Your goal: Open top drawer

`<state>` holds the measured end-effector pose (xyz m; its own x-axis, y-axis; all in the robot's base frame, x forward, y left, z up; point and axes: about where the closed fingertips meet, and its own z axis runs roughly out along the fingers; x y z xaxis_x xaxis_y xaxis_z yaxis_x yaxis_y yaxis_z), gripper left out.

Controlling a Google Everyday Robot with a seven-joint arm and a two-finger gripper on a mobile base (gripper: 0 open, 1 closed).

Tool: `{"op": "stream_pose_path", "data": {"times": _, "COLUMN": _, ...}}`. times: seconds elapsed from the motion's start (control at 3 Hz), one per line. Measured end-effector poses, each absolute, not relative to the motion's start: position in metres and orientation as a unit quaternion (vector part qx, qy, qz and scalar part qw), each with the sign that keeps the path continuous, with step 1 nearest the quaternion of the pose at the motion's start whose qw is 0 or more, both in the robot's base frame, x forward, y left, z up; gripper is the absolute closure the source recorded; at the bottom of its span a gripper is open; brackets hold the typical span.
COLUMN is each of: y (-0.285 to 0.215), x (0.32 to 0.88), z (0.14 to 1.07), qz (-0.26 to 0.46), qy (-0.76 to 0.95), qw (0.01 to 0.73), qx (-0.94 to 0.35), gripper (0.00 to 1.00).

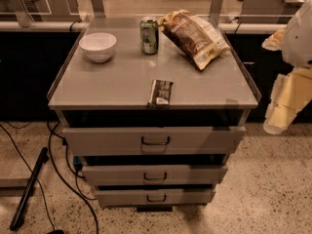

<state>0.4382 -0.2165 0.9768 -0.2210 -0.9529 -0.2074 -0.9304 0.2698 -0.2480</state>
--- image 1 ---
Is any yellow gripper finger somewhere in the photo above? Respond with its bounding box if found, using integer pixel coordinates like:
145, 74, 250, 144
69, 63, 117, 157
261, 28, 286, 51

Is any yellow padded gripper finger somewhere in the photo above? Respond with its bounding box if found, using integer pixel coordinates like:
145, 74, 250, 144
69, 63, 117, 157
263, 74, 312, 135

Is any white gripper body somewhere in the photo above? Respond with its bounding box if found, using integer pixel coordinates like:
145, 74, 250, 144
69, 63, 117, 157
289, 65, 312, 80

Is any grey top drawer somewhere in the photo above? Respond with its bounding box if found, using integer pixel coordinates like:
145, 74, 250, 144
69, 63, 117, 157
63, 127, 246, 156

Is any grey drawer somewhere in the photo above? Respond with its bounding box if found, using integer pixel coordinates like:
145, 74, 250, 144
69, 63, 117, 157
82, 165, 227, 186
95, 188, 215, 208
63, 127, 246, 156

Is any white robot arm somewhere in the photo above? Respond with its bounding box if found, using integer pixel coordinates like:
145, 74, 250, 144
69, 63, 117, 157
262, 0, 312, 135

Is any grey drawer cabinet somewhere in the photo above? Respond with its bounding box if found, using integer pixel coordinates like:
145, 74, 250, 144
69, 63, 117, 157
46, 16, 262, 213

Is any grey middle drawer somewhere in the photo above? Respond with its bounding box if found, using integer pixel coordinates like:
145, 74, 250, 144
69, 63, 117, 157
82, 165, 227, 186

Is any grey bottom drawer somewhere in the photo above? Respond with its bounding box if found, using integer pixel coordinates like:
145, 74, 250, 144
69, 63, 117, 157
95, 188, 215, 208

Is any brown chip bag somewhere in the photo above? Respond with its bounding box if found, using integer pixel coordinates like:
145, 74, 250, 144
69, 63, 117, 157
158, 10, 230, 70

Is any dark snack bar packet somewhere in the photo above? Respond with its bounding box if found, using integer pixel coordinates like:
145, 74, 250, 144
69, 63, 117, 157
147, 80, 174, 108

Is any green soda can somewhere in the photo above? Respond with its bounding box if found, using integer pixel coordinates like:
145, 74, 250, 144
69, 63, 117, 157
139, 17, 159, 55

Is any white bowl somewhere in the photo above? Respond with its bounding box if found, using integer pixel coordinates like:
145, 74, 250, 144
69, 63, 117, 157
79, 32, 117, 63

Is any white railing with posts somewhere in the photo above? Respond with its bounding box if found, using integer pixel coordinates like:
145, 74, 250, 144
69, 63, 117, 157
0, 0, 312, 35

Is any blue power plug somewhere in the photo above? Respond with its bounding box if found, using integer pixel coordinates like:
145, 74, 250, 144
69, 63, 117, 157
73, 156, 83, 171

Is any black bar on floor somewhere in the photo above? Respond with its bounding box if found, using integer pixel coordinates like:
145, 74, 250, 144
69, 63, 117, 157
10, 147, 48, 231

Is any thin black floor cable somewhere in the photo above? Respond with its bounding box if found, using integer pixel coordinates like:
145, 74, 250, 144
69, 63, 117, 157
0, 124, 57, 232

